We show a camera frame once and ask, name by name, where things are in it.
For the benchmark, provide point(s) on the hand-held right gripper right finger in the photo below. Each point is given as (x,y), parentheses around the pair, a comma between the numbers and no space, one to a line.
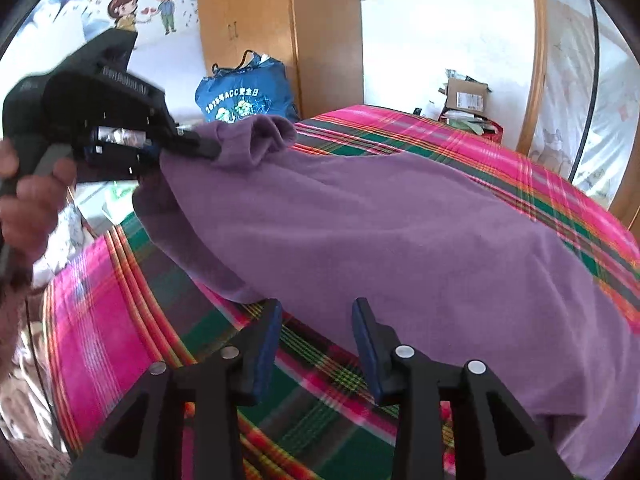
(367,355)

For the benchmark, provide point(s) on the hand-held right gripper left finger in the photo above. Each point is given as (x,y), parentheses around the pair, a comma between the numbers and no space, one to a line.
(265,355)

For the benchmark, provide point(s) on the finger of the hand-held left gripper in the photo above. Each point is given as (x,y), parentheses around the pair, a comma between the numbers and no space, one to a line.
(200,147)

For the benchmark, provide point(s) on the purple fleece garment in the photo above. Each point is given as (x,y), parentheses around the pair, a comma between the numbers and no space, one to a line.
(375,235)

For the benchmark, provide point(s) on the person's left hand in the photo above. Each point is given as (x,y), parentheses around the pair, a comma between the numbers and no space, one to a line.
(30,210)

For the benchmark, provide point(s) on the blue tote bag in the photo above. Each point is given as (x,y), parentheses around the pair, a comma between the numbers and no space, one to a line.
(245,95)

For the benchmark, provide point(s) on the wooden wardrobe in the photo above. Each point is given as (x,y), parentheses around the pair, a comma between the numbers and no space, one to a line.
(260,20)

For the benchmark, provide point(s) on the pink green plaid bed blanket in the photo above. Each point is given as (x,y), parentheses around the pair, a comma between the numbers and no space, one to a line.
(125,310)

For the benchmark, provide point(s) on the red storage bin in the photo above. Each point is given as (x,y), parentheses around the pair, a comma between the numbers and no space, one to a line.
(495,130)

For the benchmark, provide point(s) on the cardboard box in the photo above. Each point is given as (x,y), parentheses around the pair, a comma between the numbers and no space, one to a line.
(465,97)

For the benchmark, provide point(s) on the wooden door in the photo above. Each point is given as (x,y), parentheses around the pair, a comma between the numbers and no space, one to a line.
(630,210)

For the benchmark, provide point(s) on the clear plastic curtain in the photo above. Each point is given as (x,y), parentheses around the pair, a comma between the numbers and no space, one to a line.
(565,85)

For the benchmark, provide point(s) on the black curtain pole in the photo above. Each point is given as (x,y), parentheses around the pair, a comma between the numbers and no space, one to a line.
(594,60)

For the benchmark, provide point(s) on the cartoon wall sticker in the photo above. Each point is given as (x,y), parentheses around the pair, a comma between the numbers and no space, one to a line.
(165,0)

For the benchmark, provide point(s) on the wooden door frame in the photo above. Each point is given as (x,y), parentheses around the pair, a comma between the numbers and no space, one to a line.
(535,60)

